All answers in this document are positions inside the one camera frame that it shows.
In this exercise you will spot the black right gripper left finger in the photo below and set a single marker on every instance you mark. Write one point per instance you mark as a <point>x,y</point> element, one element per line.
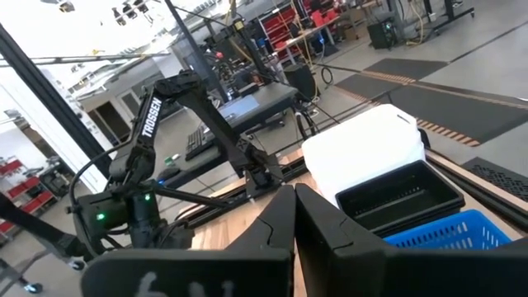
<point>185,276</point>

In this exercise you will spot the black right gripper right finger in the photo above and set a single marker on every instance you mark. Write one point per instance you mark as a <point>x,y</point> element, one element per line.
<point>371,272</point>

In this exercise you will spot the bluish flat display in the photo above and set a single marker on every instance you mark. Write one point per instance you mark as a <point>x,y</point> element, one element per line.
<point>239,108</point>

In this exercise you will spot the black diagonal strut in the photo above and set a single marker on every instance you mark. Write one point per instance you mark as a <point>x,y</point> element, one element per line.
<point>41,231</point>

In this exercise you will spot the black computer case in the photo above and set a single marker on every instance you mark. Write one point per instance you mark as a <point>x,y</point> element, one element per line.
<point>381,35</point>

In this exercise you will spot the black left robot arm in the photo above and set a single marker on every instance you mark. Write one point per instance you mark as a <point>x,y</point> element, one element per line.
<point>150,119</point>

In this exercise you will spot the black keyboard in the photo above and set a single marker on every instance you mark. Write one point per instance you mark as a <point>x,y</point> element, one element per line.
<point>198,144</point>

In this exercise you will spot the blue slotted plastic basket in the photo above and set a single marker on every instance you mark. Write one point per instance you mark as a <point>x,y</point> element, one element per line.
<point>453,231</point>

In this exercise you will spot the black slotted plastic basket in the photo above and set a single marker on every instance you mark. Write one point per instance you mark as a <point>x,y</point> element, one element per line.
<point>429,222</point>
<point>396,194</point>

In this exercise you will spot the white plastic basket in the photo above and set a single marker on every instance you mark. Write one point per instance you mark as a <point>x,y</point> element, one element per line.
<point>359,144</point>

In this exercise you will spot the black perforated panel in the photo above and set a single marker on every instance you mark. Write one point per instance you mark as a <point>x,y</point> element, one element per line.
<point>503,177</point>

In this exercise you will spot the thin black rig post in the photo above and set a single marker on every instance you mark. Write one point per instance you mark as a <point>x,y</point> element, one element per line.
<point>194,49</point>

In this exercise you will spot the grey desk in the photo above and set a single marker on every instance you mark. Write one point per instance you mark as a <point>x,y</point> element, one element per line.
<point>264,103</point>

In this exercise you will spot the red bin rack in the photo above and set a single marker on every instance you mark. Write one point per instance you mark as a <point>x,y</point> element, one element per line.
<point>20,189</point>
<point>276,24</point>

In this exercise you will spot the black orange-striped floor mat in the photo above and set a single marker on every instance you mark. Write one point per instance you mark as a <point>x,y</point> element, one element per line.
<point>453,107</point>
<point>408,68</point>

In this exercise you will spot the black caster wheel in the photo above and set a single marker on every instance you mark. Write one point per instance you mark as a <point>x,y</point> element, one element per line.
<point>33,288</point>

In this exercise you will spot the thick black rig post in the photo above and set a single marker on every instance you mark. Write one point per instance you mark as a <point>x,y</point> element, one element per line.
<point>49,95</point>

